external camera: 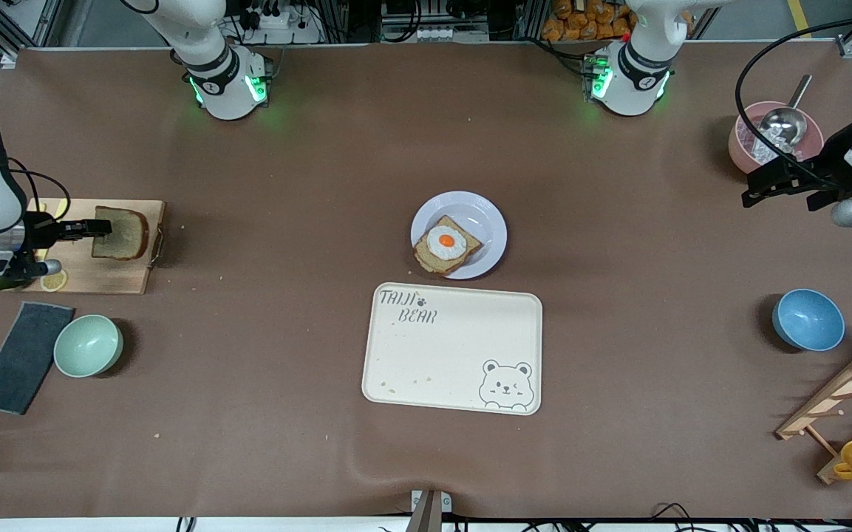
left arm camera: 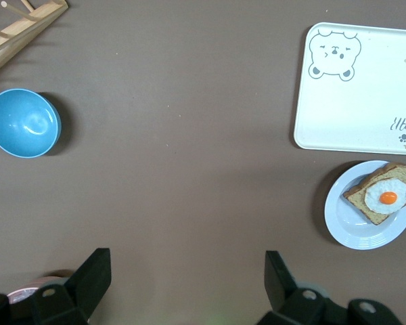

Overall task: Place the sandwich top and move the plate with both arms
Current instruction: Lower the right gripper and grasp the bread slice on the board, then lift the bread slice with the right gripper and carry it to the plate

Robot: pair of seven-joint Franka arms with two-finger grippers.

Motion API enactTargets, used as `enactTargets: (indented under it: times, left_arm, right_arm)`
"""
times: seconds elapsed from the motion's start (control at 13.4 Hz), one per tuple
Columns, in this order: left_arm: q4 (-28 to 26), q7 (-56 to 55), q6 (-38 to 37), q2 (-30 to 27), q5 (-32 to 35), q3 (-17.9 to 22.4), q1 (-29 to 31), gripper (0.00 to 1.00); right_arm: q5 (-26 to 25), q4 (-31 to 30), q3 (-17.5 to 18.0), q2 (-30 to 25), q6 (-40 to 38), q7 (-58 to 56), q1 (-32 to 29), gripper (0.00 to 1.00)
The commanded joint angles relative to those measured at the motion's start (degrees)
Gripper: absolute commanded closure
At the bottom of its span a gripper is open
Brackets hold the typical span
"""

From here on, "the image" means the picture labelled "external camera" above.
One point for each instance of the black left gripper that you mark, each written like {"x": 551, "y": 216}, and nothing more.
{"x": 826, "y": 167}

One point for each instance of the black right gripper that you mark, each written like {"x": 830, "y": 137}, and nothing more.
{"x": 40, "y": 229}

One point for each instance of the brown bread slice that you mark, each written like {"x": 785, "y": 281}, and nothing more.
{"x": 433, "y": 264}
{"x": 128, "y": 235}

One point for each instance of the white round plate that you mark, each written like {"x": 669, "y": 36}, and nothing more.
{"x": 483, "y": 216}

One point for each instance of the wooden cutting board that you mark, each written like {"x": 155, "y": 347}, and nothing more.
{"x": 100, "y": 278}

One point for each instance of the lemon slice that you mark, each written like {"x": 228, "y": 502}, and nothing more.
{"x": 55, "y": 281}

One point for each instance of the clear ice pieces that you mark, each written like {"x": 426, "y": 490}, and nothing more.
{"x": 751, "y": 140}

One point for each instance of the metal scoop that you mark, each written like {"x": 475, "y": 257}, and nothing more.
{"x": 784, "y": 122}

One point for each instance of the pink bowl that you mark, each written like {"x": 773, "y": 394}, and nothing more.
{"x": 736, "y": 151}

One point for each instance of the mint green bowl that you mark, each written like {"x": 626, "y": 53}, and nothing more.
{"x": 88, "y": 346}

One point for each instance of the blue bowl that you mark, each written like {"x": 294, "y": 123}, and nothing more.
{"x": 808, "y": 319}

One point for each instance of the dark grey cloth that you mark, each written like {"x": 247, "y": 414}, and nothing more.
{"x": 23, "y": 358}

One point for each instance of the wooden drying rack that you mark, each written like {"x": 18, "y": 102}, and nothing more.
{"x": 832, "y": 393}

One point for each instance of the orange snack packs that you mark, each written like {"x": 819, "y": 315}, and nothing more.
{"x": 573, "y": 22}

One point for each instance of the white power strip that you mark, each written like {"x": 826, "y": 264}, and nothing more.
{"x": 285, "y": 26}

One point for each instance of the fried egg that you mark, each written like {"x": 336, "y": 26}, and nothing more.
{"x": 446, "y": 241}

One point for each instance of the cream bear print tray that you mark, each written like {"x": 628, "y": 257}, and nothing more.
{"x": 451, "y": 355}

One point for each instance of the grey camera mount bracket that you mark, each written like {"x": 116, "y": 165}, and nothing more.
{"x": 426, "y": 513}

